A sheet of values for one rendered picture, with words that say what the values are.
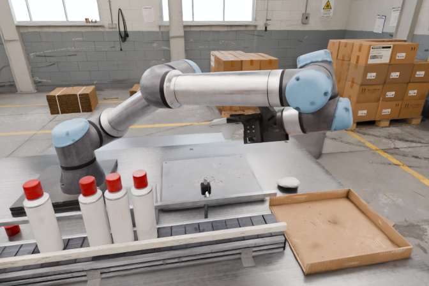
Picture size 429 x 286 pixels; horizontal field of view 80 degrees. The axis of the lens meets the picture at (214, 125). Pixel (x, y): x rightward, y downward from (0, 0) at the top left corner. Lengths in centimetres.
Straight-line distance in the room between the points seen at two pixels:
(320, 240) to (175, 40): 532
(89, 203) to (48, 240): 15
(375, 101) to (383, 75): 36
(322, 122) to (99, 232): 59
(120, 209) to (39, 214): 18
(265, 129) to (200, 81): 24
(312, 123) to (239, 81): 22
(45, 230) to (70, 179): 30
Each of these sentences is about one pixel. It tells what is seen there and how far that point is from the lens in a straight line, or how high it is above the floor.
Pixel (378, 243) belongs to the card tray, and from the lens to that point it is 93.
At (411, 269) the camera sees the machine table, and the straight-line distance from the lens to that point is 91.
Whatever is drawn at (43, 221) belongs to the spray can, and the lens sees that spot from 74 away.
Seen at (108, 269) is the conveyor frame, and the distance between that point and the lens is 77.
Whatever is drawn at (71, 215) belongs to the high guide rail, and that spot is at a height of 96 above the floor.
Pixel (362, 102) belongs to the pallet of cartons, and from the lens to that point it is 393.
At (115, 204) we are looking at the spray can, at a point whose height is 102.
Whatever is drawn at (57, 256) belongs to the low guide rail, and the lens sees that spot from 77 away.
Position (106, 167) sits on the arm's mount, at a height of 86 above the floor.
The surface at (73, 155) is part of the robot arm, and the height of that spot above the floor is 100.
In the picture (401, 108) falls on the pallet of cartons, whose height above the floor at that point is 28.
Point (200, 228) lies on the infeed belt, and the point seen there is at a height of 88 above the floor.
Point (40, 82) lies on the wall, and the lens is 664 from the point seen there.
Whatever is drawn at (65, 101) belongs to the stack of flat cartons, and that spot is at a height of 20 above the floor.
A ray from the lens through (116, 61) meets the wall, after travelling 606.
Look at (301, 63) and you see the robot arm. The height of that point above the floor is 133.
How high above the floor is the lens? 142
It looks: 22 degrees down
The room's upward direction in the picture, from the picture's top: straight up
